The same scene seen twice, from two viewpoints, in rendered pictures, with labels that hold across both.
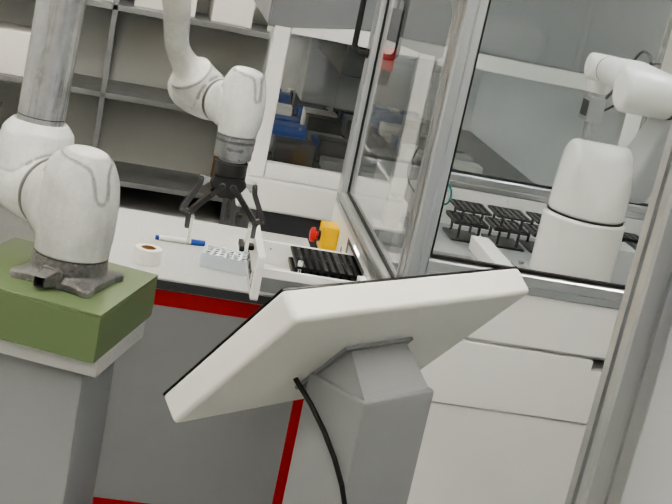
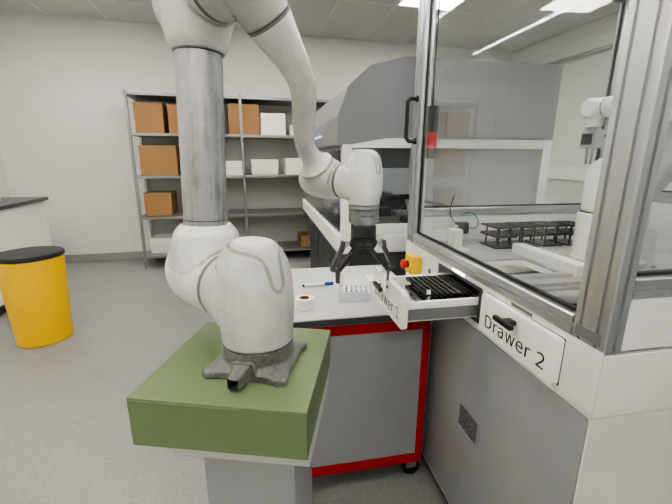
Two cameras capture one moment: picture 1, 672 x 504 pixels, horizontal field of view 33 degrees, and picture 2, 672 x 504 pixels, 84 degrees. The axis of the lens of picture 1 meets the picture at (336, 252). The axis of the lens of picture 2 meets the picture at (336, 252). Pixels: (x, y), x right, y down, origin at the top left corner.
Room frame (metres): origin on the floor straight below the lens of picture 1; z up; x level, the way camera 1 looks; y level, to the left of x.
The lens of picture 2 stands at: (1.51, 0.38, 1.30)
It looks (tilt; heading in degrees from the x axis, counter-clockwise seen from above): 14 degrees down; 359
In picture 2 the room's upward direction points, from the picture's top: straight up
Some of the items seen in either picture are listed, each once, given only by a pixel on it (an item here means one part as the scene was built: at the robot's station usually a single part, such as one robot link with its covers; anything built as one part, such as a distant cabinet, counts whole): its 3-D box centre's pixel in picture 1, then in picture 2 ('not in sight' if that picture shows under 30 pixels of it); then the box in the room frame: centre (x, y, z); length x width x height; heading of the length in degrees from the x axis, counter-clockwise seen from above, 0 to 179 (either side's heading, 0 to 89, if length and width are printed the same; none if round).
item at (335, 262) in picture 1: (335, 275); (446, 292); (2.68, -0.01, 0.87); 0.22 x 0.18 x 0.06; 100
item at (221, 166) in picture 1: (229, 178); (363, 239); (2.60, 0.28, 1.07); 0.08 x 0.07 x 0.09; 100
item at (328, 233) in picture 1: (326, 236); (412, 263); (3.00, 0.03, 0.88); 0.07 x 0.05 x 0.07; 10
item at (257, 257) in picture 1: (254, 260); (388, 294); (2.64, 0.19, 0.87); 0.29 x 0.02 x 0.11; 10
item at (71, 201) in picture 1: (77, 199); (253, 288); (2.28, 0.54, 1.03); 0.18 x 0.16 x 0.22; 47
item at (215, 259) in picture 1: (225, 260); (353, 293); (2.91, 0.28, 0.78); 0.12 x 0.08 x 0.04; 88
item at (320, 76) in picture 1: (393, 91); (389, 180); (4.43, -0.09, 1.13); 1.78 x 1.14 x 0.45; 10
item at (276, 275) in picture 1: (339, 277); (448, 293); (2.68, -0.02, 0.86); 0.40 x 0.26 x 0.06; 100
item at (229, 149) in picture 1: (234, 147); (363, 214); (2.60, 0.28, 1.14); 0.09 x 0.09 x 0.06
